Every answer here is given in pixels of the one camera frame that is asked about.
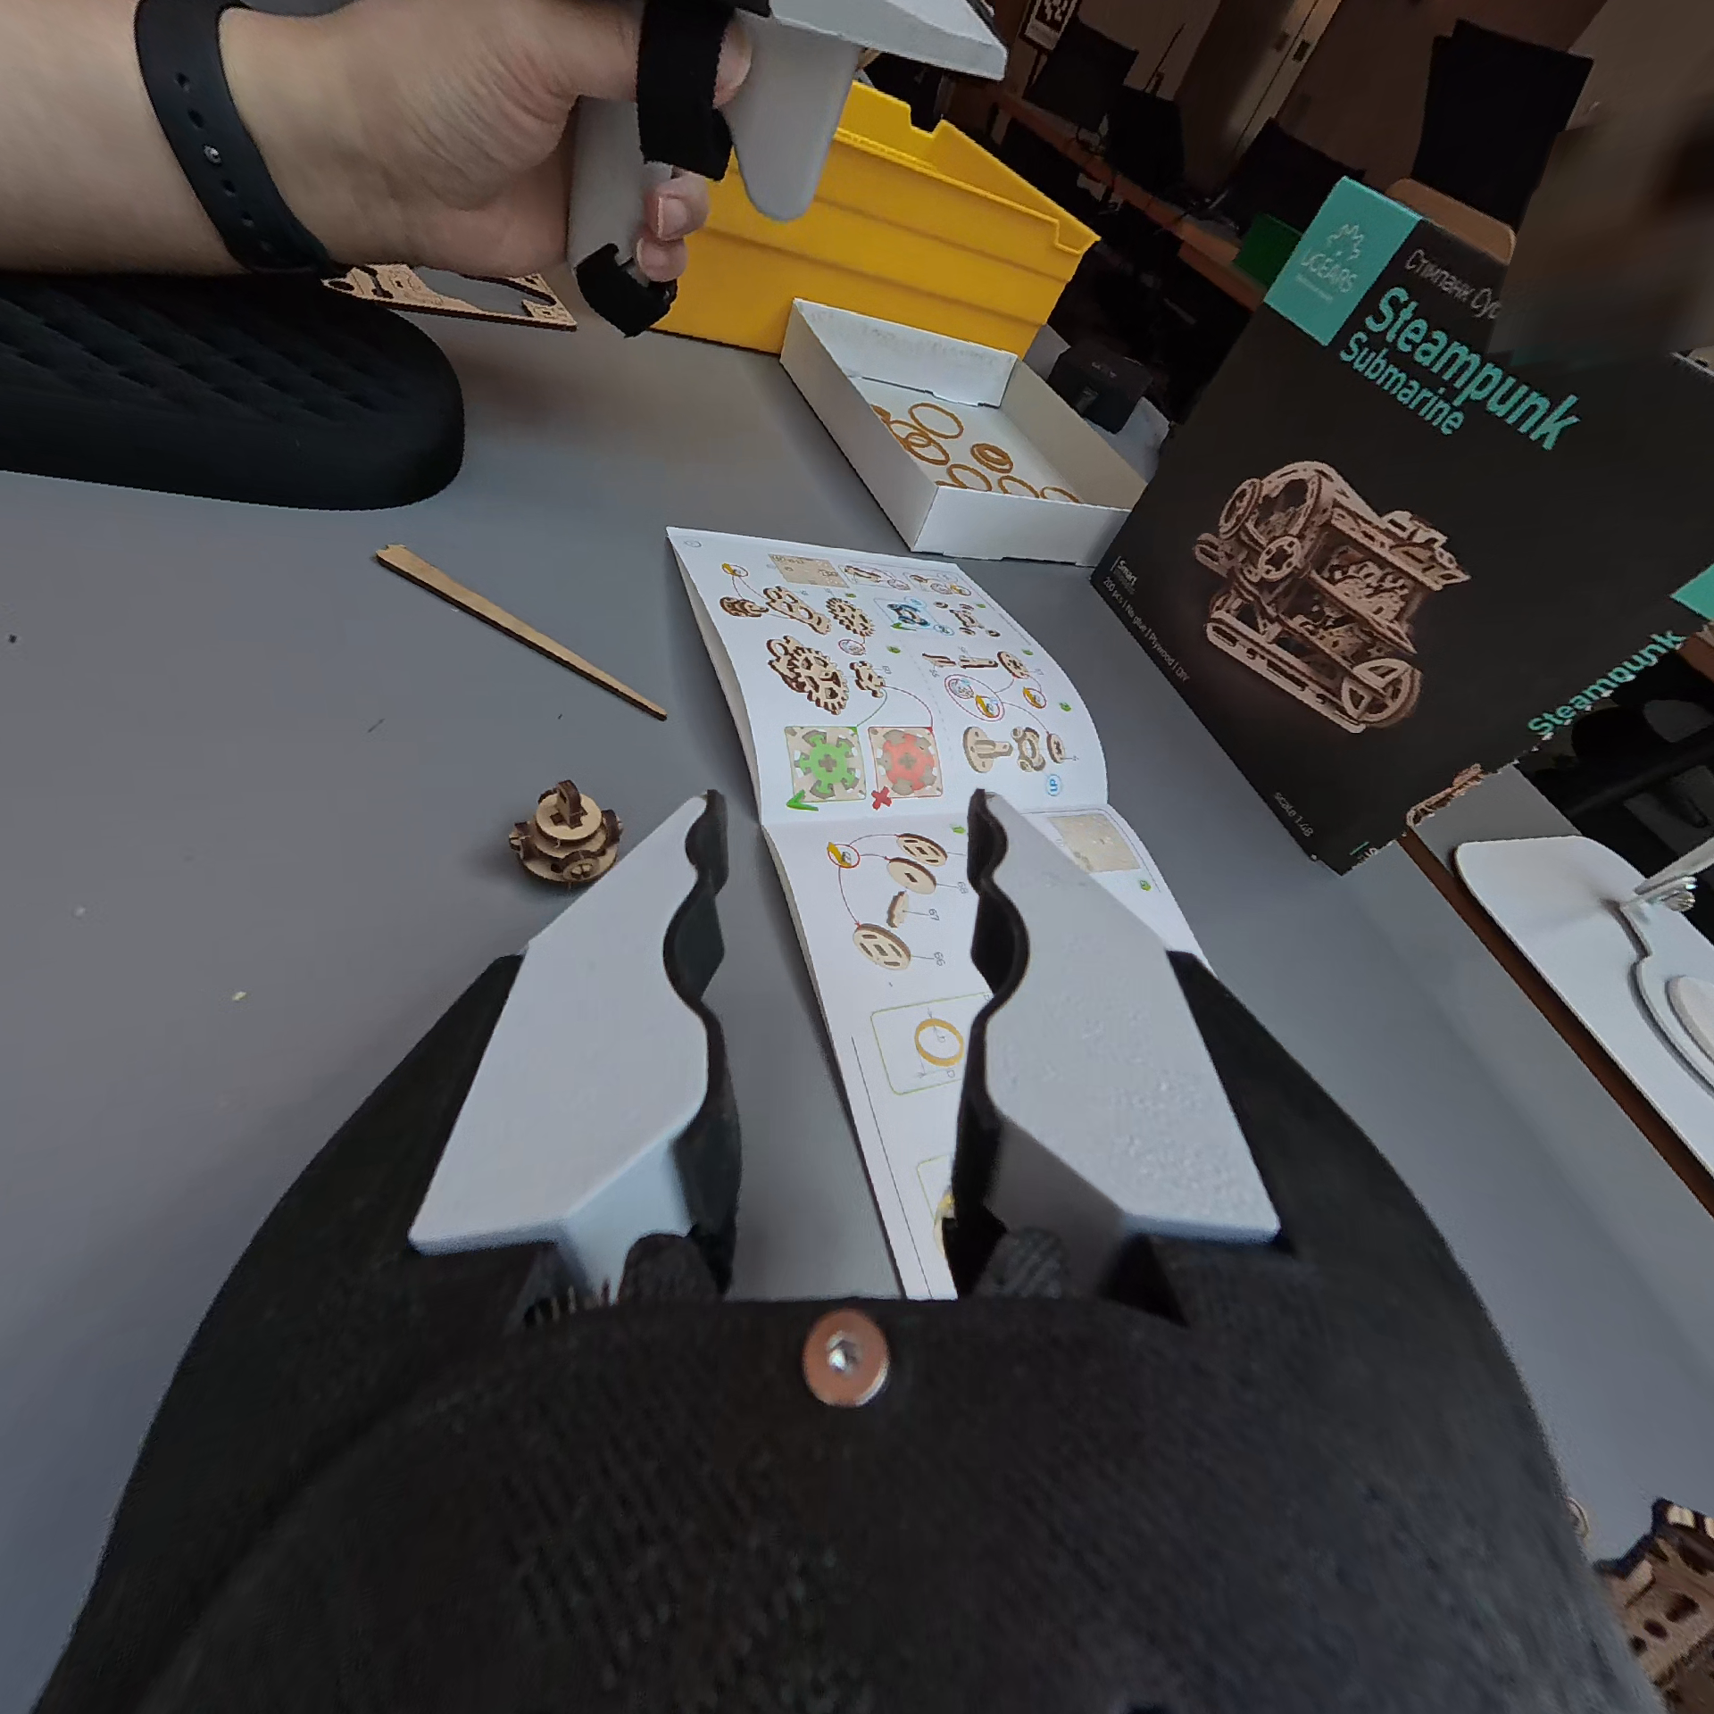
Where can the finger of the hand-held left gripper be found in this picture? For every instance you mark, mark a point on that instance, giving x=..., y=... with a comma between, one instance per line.
x=902, y=30

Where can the black power adapter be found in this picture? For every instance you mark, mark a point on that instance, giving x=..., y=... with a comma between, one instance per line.
x=1095, y=386

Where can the black wristband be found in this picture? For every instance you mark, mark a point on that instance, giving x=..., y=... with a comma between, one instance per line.
x=198, y=131

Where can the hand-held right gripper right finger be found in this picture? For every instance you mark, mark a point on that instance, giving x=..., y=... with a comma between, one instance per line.
x=1126, y=1071

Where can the thin wooden stick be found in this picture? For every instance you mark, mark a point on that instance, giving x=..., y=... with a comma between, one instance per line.
x=524, y=634

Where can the plywood parts sheet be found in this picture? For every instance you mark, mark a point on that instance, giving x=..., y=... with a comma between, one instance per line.
x=458, y=299

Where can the yellow plastic bin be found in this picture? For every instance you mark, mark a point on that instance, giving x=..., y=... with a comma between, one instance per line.
x=857, y=299
x=942, y=197

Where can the white cardboard tray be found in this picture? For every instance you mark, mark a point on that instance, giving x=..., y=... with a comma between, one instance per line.
x=857, y=358

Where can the small wooden gear assembly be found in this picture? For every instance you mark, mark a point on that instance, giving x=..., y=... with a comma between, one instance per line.
x=565, y=838

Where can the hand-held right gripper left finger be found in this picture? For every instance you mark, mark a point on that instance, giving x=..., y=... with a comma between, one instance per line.
x=589, y=1071

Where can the pile of tan rubber bands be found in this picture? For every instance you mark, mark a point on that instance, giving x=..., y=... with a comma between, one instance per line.
x=926, y=432

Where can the person's left hand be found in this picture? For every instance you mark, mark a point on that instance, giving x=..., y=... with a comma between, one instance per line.
x=432, y=131

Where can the open instruction booklet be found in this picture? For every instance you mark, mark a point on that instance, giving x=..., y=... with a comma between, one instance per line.
x=857, y=780

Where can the black model kit box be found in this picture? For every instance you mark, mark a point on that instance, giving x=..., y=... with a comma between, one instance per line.
x=1338, y=668

